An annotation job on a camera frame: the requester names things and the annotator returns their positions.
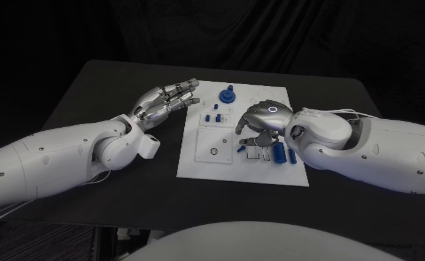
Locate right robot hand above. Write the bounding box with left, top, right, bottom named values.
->
left=235, top=99, right=294, bottom=148

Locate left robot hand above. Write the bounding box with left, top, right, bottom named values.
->
left=131, top=78, right=201, bottom=132

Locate white task board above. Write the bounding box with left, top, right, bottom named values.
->
left=175, top=80, right=309, bottom=187

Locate blue gear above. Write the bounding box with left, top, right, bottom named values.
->
left=217, top=89, right=237, bottom=104

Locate thick blue cylinder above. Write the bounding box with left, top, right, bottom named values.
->
left=272, top=142, right=286, bottom=165

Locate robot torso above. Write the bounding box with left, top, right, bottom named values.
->
left=121, top=220, right=416, bottom=261

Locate white cable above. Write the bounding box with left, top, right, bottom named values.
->
left=327, top=109, right=380, bottom=119
left=0, top=168, right=112, bottom=219

